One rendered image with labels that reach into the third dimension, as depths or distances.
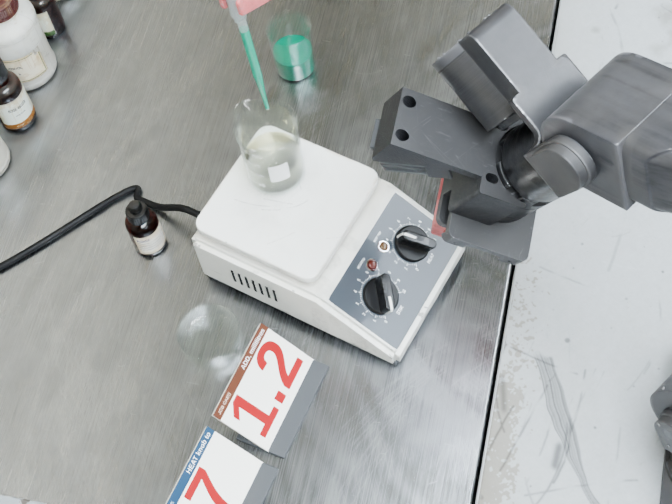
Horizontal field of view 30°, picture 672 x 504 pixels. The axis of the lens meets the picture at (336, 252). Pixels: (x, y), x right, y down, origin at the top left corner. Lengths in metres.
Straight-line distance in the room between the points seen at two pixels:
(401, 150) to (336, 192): 0.23
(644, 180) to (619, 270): 0.39
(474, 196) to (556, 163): 0.11
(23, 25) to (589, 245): 0.57
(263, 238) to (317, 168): 0.08
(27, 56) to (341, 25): 0.31
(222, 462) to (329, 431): 0.09
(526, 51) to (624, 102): 0.09
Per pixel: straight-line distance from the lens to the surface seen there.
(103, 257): 1.17
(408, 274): 1.07
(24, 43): 1.25
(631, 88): 0.77
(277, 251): 1.04
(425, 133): 0.85
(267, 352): 1.06
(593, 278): 1.12
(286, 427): 1.06
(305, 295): 1.04
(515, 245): 0.91
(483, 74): 0.82
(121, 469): 1.08
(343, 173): 1.07
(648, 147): 0.73
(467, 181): 0.88
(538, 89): 0.81
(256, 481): 1.05
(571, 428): 1.06
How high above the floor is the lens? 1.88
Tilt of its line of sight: 60 degrees down
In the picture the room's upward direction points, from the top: 10 degrees counter-clockwise
